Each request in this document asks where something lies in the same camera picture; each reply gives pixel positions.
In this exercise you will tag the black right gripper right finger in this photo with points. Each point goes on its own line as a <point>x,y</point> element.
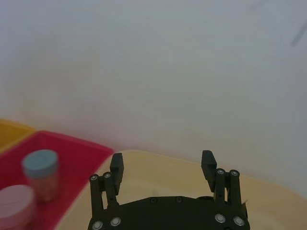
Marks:
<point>209,171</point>

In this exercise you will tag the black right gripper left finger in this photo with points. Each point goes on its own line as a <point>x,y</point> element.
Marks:
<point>117,172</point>

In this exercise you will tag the red plastic tray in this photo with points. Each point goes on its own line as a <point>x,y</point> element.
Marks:
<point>74,163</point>

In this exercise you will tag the cream plastic tray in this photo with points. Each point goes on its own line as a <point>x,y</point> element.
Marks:
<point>165,177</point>

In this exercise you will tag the clear jar with blue lid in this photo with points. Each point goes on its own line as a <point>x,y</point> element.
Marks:
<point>43,177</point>

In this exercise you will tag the jar with pink lid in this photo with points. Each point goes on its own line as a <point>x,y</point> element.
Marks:
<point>15,206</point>

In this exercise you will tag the yellow plastic tray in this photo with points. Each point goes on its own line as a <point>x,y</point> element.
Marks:
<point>12,131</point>

